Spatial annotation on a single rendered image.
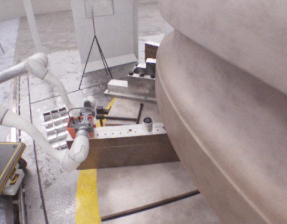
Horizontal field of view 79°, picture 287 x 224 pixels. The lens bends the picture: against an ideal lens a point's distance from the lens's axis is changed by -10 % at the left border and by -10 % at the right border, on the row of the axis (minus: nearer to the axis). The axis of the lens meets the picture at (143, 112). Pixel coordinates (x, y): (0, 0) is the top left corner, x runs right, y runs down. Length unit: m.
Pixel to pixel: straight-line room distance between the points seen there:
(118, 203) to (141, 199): 0.18
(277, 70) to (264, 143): 0.34
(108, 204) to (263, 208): 1.14
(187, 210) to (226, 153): 0.83
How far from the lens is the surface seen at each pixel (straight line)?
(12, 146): 2.36
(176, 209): 1.60
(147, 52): 3.63
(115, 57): 4.51
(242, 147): 0.87
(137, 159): 1.73
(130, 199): 1.62
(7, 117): 1.22
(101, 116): 2.30
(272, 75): 0.57
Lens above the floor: 1.74
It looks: 37 degrees down
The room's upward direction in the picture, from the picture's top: straight up
